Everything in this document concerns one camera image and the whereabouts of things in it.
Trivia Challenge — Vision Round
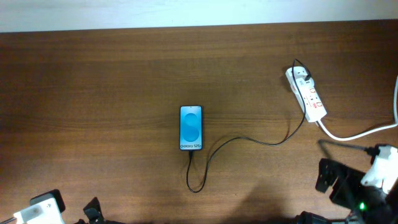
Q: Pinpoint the white power strip cord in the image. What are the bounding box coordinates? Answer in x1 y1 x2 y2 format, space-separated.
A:
316 74 398 142

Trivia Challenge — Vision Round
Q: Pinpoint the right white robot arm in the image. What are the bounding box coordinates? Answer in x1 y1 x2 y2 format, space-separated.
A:
292 158 397 224

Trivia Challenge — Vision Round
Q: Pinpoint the white power strip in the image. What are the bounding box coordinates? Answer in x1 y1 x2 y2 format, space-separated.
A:
285 67 327 123

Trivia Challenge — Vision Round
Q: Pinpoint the white charger plug adapter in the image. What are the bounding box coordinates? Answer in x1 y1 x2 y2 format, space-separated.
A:
295 77 316 95

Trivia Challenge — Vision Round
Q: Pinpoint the blue Galaxy smartphone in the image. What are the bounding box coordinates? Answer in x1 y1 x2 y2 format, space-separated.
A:
179 105 203 151

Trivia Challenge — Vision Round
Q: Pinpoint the black charger cable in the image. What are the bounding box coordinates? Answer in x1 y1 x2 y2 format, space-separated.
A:
185 58 312 194

